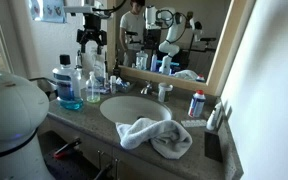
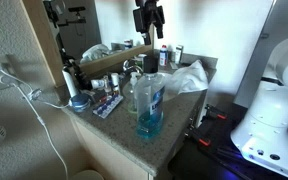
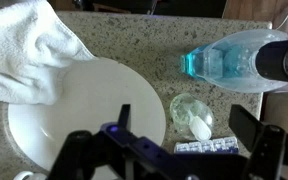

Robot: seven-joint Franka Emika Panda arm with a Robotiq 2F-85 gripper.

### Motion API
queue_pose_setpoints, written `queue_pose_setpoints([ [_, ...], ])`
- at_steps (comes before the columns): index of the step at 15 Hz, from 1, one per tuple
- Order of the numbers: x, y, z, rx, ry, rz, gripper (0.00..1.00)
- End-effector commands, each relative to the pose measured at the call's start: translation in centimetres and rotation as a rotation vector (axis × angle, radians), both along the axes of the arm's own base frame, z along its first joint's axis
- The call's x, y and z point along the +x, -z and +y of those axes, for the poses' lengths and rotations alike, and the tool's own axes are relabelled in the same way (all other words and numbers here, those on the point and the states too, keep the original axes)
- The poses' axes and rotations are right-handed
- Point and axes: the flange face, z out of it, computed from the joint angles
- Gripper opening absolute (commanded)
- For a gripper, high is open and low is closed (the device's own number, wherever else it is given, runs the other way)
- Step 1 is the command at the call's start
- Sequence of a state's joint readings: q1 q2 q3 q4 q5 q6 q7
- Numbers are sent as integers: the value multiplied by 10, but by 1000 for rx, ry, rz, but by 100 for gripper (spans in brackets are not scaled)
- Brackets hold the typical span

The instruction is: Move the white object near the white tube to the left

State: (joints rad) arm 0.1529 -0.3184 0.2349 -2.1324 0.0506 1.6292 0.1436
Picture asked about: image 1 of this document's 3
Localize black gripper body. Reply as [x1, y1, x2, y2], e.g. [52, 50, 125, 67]
[76, 14, 107, 45]

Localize white flat pack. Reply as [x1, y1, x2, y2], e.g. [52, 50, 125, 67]
[181, 120, 206, 127]

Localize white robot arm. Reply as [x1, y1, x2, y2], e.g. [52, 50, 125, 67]
[0, 70, 55, 180]

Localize electric toothbrush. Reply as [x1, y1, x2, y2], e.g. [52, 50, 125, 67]
[75, 50, 83, 79]

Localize small white bottle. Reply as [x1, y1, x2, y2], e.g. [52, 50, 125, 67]
[110, 75, 116, 94]

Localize blue mouthwash bottle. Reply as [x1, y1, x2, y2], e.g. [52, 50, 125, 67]
[53, 54, 83, 110]

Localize clear soap pump bottle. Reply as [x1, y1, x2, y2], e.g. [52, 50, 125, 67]
[86, 71, 100, 103]

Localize chrome faucet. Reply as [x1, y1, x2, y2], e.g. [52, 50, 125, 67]
[141, 81, 153, 95]

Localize white sink basin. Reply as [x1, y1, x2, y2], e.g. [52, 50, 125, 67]
[100, 96, 172, 124]

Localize wood framed mirror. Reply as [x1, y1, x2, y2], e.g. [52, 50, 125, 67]
[106, 0, 257, 97]

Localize red capped spray can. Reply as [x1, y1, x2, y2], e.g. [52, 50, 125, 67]
[188, 90, 206, 117]

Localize white towel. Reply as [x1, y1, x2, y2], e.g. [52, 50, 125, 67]
[116, 118, 193, 159]

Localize black holder block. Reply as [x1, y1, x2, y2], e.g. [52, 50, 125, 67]
[204, 132, 223, 162]

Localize cabinet door handle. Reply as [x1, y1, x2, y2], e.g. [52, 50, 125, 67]
[114, 158, 120, 180]

